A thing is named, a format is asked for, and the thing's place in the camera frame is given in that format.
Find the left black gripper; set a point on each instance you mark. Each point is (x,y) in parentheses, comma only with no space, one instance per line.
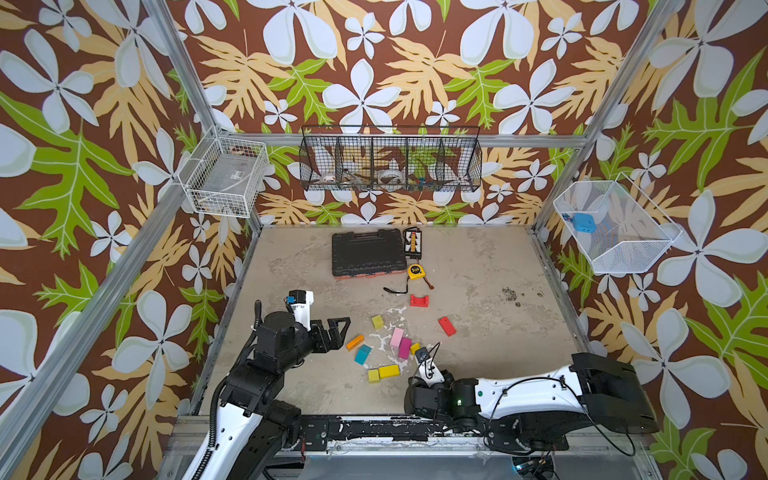
(325,345)

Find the magenta block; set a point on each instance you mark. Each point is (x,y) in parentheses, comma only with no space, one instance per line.
(404,348)

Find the red arch block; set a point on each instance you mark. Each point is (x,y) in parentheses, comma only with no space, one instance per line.
(420,301)

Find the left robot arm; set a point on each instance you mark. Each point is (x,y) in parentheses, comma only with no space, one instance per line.
(248,425)

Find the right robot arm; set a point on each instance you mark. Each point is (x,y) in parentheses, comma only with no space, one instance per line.
(535,413)

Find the orange bar block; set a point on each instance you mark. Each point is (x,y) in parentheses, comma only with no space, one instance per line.
(356,343)

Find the light pink block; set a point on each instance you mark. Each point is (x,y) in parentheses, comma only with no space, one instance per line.
(396,338)

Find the yellow rectangular block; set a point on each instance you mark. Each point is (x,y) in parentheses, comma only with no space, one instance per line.
(389,371)

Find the teal block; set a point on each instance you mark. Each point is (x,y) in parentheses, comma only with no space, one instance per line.
(362,354)

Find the black tool case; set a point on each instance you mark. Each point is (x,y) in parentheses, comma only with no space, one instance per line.
(367,254)

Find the yellow tape measure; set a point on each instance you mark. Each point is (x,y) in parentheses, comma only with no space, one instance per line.
(414,272)

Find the small black bit holder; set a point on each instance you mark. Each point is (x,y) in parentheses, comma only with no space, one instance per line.
(412,242)

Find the blue object in basket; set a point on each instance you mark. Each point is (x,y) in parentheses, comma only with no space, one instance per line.
(581,222)

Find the white mesh basket right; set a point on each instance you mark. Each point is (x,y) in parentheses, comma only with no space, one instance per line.
(633,232)

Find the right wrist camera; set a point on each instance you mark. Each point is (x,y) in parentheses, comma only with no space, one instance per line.
(427,369)

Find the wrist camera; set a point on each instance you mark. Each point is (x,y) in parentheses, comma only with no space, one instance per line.
(299,302)
(427,369)

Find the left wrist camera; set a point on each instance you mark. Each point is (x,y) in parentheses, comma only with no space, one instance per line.
(299,302)

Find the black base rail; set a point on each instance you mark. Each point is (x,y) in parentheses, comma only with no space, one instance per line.
(314,433)

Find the black wire basket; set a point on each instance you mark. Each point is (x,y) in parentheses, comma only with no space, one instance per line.
(390,158)

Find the white wire basket left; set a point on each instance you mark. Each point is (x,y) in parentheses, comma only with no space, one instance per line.
(224,175)

